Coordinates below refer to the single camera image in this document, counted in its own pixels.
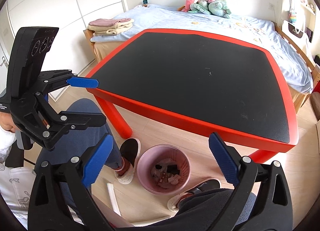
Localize red carton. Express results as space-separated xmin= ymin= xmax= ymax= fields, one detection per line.
xmin=157 ymin=172 xmax=168 ymax=184

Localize black small box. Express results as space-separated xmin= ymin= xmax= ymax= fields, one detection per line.
xmin=167 ymin=164 xmax=180 ymax=175

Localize pink ribbed trash bin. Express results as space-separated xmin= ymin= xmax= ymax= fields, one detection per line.
xmin=136 ymin=144 xmax=190 ymax=195

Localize person's left hand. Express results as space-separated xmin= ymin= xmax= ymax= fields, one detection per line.
xmin=0 ymin=112 xmax=17 ymax=132

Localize person's left leg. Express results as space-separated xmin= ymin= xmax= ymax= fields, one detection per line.
xmin=35 ymin=98 xmax=124 ymax=212

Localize person's leg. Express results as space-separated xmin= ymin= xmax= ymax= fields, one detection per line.
xmin=117 ymin=187 xmax=258 ymax=231
xmin=35 ymin=98 xmax=124 ymax=212

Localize left slipper shoe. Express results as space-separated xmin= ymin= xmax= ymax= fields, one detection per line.
xmin=114 ymin=138 xmax=141 ymax=185

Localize slipper shoe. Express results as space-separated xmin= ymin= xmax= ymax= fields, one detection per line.
xmin=167 ymin=178 xmax=221 ymax=213
xmin=114 ymin=138 xmax=141 ymax=185

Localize folded pink beige towels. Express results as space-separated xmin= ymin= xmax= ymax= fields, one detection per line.
xmin=87 ymin=18 xmax=135 ymax=35

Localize person's right leg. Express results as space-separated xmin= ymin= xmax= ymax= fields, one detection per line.
xmin=117 ymin=187 xmax=258 ymax=231

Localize right slipper shoe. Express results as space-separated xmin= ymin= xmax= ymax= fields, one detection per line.
xmin=167 ymin=178 xmax=221 ymax=213

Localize red table with black top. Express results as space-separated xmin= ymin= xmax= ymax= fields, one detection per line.
xmin=88 ymin=28 xmax=299 ymax=163

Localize bed with blue sheet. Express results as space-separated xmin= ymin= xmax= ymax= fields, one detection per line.
xmin=88 ymin=4 xmax=319 ymax=111

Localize pile of plush toys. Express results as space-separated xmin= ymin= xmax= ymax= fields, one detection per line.
xmin=178 ymin=0 xmax=231 ymax=19

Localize white tote bag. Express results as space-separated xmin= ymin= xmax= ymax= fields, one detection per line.
xmin=281 ymin=20 xmax=309 ymax=53

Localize white shelf unit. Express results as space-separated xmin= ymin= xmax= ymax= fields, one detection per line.
xmin=280 ymin=0 xmax=319 ymax=57

